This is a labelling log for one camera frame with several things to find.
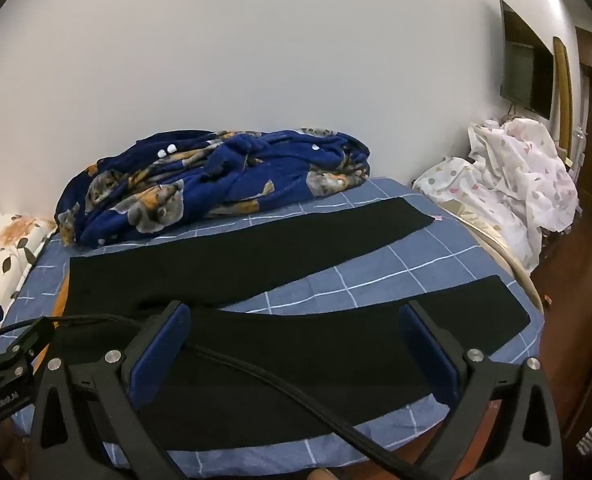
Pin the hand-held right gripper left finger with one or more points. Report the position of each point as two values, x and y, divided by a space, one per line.
159 347

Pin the floral pillow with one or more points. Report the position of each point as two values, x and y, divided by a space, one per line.
5 250

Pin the black pants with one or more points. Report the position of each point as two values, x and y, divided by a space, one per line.
276 260

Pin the blue grid bed sheet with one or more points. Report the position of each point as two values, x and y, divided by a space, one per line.
401 265

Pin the wall television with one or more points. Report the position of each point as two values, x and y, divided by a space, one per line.
523 75

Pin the blue dog print blanket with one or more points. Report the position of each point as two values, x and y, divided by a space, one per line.
225 180

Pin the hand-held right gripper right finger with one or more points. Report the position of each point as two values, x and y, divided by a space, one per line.
427 347

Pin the white spotted cloth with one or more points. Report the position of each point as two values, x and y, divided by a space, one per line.
516 185

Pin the tan wooden board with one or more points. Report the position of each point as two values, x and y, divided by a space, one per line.
563 90

